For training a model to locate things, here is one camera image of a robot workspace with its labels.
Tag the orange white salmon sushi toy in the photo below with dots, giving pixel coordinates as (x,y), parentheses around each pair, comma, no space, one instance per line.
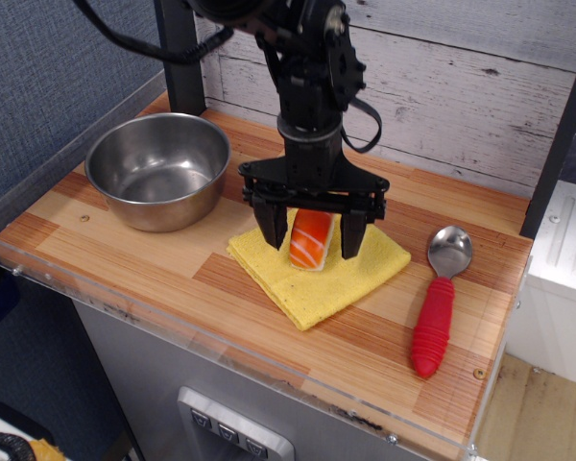
(310,239)

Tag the clear acrylic table guard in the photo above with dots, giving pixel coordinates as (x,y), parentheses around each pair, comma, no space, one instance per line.
(176,320)

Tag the silver dispenser button panel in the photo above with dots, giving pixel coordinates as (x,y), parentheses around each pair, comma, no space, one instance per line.
(220,433)

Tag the stainless steel bowl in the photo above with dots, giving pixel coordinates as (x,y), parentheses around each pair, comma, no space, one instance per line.
(161,172)

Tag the white aluminium box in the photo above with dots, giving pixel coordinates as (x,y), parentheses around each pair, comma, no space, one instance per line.
(542,329)

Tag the red handled metal spoon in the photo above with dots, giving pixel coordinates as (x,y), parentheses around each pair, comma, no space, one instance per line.
(449,254)

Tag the yellow folded cloth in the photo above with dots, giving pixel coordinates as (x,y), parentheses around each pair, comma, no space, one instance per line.
(309,297)

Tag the dark right frame post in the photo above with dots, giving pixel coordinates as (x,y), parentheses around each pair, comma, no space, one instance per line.
(552,168)

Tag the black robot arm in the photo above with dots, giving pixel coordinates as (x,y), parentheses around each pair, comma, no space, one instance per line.
(317,76)

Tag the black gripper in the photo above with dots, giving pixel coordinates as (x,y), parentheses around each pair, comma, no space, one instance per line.
(314,173)

